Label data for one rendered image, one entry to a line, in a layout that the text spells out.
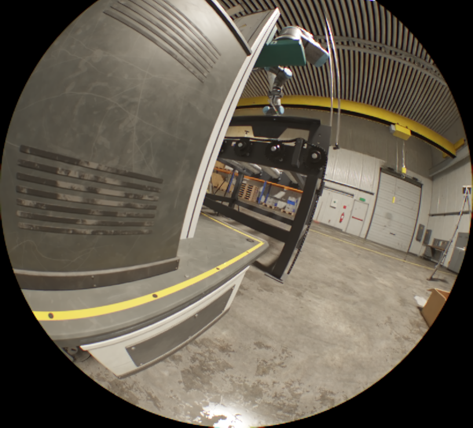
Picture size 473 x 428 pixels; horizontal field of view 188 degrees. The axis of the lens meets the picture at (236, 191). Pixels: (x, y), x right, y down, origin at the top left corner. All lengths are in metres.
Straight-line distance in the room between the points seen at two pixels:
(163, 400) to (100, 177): 0.51
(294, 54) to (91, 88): 0.84
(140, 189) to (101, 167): 0.06
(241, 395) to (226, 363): 0.13
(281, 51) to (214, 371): 1.30
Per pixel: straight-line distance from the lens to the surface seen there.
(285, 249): 1.00
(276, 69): 1.35
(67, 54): 0.21
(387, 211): 11.17
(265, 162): 1.12
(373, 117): 8.59
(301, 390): 0.63
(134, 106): 0.19
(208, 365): 0.54
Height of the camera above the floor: 0.51
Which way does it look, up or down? 1 degrees down
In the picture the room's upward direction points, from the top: 18 degrees clockwise
